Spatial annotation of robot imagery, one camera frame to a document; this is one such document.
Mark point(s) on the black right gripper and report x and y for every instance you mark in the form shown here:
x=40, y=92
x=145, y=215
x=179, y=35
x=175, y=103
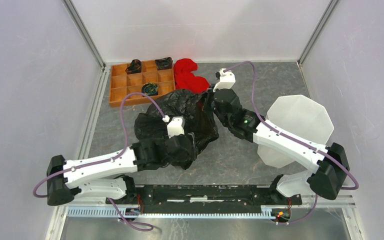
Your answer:
x=208, y=96

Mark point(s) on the black plastic trash bag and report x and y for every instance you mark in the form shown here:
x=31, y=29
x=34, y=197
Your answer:
x=182, y=116

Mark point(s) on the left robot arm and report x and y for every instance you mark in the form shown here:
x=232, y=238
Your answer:
x=105, y=176

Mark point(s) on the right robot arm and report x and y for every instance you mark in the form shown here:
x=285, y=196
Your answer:
x=326, y=166

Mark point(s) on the white plastic trash bin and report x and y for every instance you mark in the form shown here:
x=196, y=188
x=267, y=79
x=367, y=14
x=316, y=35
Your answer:
x=300, y=116

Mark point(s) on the red cloth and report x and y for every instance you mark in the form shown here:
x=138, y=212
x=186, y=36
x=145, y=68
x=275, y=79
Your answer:
x=185, y=78

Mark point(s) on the black bag roll right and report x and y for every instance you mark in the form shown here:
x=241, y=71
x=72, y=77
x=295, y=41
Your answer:
x=163, y=63

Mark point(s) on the black green bag roll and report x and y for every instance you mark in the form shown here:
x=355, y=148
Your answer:
x=150, y=89

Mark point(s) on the black bag roll left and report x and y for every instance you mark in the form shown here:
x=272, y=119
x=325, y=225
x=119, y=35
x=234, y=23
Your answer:
x=134, y=67

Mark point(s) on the wooden compartment tray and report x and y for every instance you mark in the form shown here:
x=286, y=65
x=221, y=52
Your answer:
x=122, y=84

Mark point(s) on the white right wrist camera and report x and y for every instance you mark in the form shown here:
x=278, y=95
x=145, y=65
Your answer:
x=226, y=79

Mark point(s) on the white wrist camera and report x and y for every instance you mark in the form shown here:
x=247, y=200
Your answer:
x=226, y=79
x=174, y=125

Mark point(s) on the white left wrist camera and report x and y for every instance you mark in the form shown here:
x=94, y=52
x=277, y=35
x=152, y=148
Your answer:
x=174, y=125

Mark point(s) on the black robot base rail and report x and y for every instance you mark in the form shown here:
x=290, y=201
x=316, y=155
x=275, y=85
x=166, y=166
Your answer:
x=203, y=199

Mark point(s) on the white slotted cable duct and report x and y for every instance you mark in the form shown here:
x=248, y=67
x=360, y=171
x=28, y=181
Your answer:
x=133, y=213

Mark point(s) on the right aluminium corner post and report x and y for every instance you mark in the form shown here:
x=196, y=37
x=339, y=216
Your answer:
x=329, y=10

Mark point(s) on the aluminium corner post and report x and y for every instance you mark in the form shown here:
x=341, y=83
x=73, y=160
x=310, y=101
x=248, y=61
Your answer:
x=81, y=27
x=329, y=10

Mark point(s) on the left aluminium corner post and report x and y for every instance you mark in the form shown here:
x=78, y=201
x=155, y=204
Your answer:
x=81, y=27

